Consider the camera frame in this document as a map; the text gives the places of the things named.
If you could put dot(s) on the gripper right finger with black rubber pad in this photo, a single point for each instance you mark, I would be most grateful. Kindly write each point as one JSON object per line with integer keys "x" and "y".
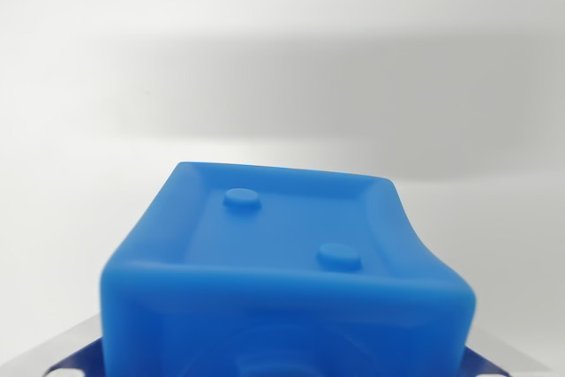
{"x": 490, "y": 361}

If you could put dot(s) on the gripper left finger with black rubber pad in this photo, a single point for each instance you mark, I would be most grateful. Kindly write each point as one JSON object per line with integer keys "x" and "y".
{"x": 66, "y": 350}

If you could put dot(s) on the blue soft cube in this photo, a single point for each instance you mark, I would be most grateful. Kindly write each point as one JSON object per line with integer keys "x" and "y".
{"x": 287, "y": 288}

